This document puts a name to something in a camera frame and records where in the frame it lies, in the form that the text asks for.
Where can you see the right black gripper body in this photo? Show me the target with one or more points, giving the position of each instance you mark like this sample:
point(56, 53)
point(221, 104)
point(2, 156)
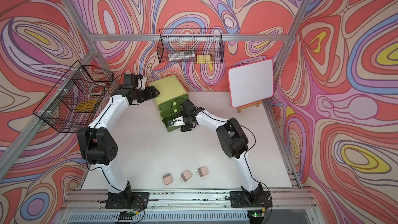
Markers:
point(188, 125)

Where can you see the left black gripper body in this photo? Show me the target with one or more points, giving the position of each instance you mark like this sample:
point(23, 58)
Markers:
point(143, 95)

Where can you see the green drawer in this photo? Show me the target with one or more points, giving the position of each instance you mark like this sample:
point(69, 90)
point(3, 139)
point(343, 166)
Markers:
point(171, 110)
point(175, 100)
point(170, 129)

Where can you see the yellow green drawer cabinet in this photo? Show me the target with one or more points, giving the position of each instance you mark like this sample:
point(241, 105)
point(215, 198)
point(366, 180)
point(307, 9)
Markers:
point(170, 88)

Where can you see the pink plug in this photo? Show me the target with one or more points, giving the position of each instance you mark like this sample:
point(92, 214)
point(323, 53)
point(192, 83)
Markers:
point(202, 171)
point(186, 175)
point(167, 179)

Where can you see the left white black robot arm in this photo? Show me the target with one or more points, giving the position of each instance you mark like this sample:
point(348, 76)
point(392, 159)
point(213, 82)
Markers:
point(97, 145)

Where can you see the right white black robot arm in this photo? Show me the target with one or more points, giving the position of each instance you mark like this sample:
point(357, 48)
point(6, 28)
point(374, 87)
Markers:
point(232, 139)

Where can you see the yellow block in back basket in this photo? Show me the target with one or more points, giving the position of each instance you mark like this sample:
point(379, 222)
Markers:
point(203, 59)

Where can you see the yellow block in basket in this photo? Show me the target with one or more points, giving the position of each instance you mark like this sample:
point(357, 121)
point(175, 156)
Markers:
point(203, 59)
point(86, 106)

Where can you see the yellow block in left basket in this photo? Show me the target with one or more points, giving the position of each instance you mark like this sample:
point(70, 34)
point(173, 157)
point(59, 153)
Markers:
point(86, 106)

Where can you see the grey box in back basket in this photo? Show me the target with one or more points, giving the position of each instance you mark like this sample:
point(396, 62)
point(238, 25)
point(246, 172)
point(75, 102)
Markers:
point(181, 56)

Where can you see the wooden easel stand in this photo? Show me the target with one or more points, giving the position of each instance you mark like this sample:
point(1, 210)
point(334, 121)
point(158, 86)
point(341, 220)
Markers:
point(256, 104)

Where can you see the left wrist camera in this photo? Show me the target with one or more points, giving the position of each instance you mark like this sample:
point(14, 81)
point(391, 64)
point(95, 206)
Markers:
point(133, 81)

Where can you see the black wire basket back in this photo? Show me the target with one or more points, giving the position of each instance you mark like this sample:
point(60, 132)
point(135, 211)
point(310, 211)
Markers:
point(202, 41)

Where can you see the black wire basket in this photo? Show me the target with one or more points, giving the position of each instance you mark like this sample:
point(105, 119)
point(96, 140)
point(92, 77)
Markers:
point(79, 83)
point(202, 41)

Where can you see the white board pink frame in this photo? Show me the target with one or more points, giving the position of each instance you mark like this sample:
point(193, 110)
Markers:
point(251, 83)

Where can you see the black wire basket left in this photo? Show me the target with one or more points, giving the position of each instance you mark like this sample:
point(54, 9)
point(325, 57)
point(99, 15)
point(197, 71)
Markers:
point(79, 83)

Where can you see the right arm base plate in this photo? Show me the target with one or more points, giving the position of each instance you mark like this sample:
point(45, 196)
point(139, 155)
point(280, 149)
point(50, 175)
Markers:
point(240, 199)

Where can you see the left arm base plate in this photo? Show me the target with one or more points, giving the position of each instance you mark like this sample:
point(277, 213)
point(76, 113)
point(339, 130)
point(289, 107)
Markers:
point(135, 200)

